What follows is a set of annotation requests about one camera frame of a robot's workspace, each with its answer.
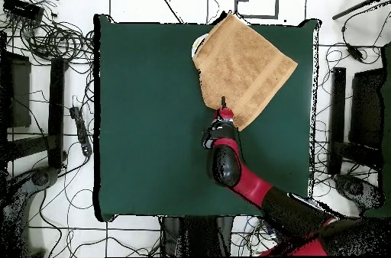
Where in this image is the dark green table cloth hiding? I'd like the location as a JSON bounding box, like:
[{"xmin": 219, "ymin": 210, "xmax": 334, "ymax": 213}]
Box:
[{"xmin": 92, "ymin": 14, "xmax": 322, "ymax": 224}]

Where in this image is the black power adapter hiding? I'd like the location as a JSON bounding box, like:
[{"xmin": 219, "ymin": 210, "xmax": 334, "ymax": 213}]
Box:
[{"xmin": 346, "ymin": 44, "xmax": 365, "ymax": 63}]

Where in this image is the black rectangular box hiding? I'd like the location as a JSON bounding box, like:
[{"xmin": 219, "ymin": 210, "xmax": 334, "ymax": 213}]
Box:
[{"xmin": 2, "ymin": 0, "xmax": 45, "ymax": 22}]

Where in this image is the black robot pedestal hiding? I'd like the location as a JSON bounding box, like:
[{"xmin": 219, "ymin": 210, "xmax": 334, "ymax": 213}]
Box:
[{"xmin": 160, "ymin": 216, "xmax": 238, "ymax": 256}]

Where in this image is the tangle of black cables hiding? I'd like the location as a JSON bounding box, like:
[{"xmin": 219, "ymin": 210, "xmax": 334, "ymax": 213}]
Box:
[{"xmin": 0, "ymin": 0, "xmax": 95, "ymax": 66}]

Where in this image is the black flat bar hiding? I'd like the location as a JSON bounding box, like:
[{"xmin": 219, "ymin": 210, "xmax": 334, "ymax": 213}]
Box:
[
  {"xmin": 328, "ymin": 66, "xmax": 347, "ymax": 175},
  {"xmin": 47, "ymin": 57, "xmax": 66, "ymax": 169}
]

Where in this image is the black power strip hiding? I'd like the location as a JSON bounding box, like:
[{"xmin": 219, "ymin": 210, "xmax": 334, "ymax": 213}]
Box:
[{"xmin": 69, "ymin": 105, "xmax": 93, "ymax": 157}]

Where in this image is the long black cable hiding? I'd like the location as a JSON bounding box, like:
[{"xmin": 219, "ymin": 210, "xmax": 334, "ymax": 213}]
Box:
[{"xmin": 149, "ymin": 0, "xmax": 184, "ymax": 24}]

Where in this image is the orange terry towel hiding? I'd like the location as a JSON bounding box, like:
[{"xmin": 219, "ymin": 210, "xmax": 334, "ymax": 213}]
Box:
[{"xmin": 191, "ymin": 11, "xmax": 299, "ymax": 132}]

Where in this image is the black rod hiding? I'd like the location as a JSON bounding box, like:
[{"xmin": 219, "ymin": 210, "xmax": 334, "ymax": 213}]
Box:
[{"xmin": 331, "ymin": 0, "xmax": 391, "ymax": 21}]

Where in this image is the grey chair base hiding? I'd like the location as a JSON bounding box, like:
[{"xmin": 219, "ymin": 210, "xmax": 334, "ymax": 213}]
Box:
[
  {"xmin": 332, "ymin": 173, "xmax": 386, "ymax": 210},
  {"xmin": 0, "ymin": 166, "xmax": 60, "ymax": 256}
]

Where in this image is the black panel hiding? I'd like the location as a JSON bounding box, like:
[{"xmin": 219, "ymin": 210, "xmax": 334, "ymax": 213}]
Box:
[
  {"xmin": 349, "ymin": 68, "xmax": 386, "ymax": 149},
  {"xmin": 0, "ymin": 51, "xmax": 32, "ymax": 129}
]

